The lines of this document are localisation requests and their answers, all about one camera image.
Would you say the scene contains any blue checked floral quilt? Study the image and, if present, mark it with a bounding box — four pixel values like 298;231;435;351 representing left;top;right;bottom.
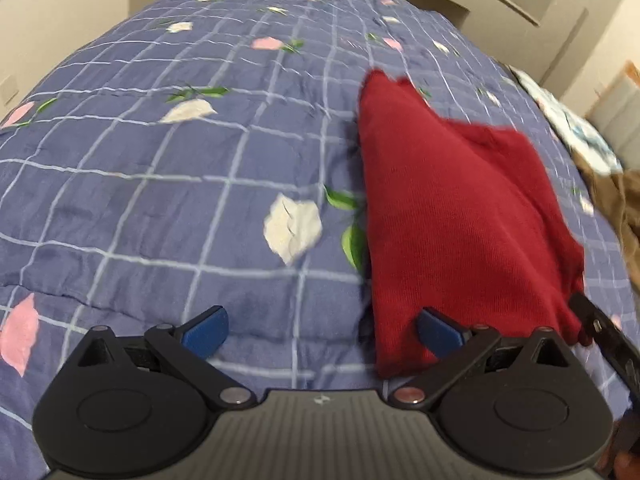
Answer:
0;0;640;480

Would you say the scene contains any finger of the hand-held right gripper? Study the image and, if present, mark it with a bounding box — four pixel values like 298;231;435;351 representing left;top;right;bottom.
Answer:
569;292;640;401

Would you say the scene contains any grey padded headboard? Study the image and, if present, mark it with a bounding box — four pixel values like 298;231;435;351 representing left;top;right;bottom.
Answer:
586;59;640;161

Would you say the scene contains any pale floral bedding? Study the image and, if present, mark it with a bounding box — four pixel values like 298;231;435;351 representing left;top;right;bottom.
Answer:
509;64;624;177

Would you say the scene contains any olive brown cloth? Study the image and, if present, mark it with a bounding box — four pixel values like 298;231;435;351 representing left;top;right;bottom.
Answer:
572;152;640;263

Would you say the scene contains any beige built-in wardrobe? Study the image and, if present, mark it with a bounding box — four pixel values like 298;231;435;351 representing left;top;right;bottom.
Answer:
340;0;628;103

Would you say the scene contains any red knit sweater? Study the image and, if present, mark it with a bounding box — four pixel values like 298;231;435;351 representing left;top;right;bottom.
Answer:
356;69;599;380

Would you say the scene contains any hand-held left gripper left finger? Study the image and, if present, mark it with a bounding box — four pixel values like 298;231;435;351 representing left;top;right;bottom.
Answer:
78;305;257;411

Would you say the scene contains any white wall socket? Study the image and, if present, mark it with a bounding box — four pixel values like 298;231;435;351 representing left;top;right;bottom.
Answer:
0;74;22;107

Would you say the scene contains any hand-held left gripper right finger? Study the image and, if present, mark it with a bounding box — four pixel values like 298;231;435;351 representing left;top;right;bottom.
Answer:
387;306;577;410

